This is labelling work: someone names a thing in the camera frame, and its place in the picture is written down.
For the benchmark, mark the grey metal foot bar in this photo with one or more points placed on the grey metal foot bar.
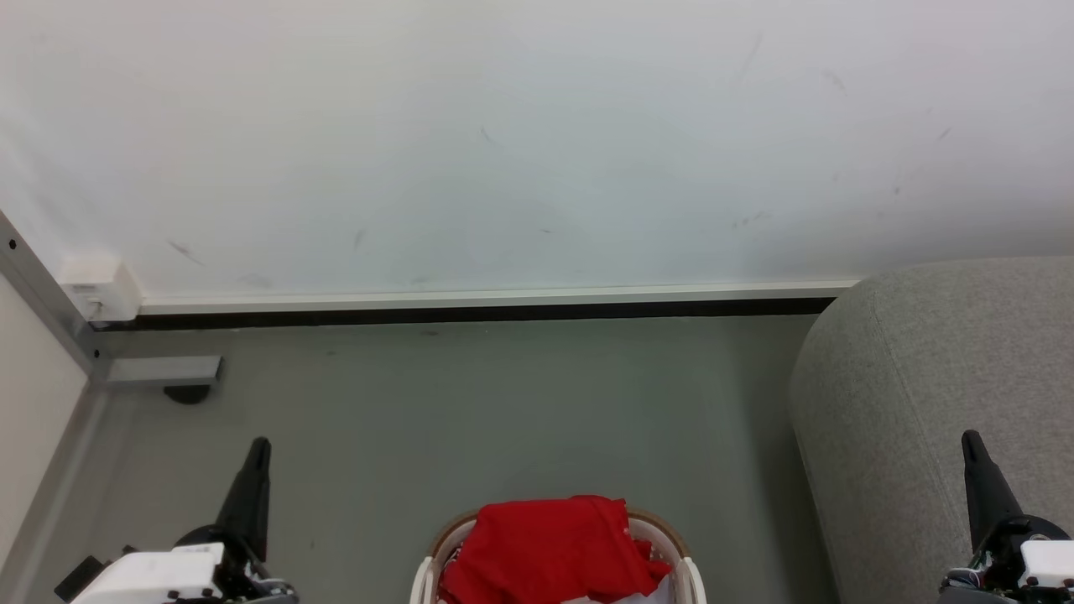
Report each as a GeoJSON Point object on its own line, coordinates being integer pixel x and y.
{"type": "Point", "coordinates": [164, 369]}

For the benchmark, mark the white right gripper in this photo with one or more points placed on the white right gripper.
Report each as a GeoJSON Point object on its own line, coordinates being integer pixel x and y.
{"type": "Point", "coordinates": [1045, 564]}

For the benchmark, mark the grey fabric sofa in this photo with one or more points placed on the grey fabric sofa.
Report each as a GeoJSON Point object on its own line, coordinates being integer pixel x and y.
{"type": "Point", "coordinates": [906, 377]}

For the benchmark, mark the grey metal frame post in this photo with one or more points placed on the grey metal frame post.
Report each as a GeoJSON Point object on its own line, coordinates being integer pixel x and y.
{"type": "Point", "coordinates": [50, 312]}

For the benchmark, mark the beige partition panel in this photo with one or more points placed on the beige partition panel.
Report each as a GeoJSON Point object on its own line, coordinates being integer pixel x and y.
{"type": "Point", "coordinates": [33, 403]}

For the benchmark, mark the white laundry basket brown rim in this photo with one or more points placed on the white laundry basket brown rim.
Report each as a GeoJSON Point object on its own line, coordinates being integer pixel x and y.
{"type": "Point", "coordinates": [692, 585]}

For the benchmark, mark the white and black baseboard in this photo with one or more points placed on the white and black baseboard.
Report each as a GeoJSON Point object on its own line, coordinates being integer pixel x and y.
{"type": "Point", "coordinates": [503, 300]}

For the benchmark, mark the red and white garment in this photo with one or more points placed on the red and white garment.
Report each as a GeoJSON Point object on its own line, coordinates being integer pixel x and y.
{"type": "Point", "coordinates": [545, 545]}

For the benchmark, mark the black round foot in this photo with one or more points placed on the black round foot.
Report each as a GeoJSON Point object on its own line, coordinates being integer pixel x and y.
{"type": "Point", "coordinates": [186, 394]}

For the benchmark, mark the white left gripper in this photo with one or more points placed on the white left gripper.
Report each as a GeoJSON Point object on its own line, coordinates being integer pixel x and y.
{"type": "Point", "coordinates": [151, 577]}

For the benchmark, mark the white wall box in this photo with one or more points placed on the white wall box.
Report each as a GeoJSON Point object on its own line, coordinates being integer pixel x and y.
{"type": "Point", "coordinates": [101, 285]}

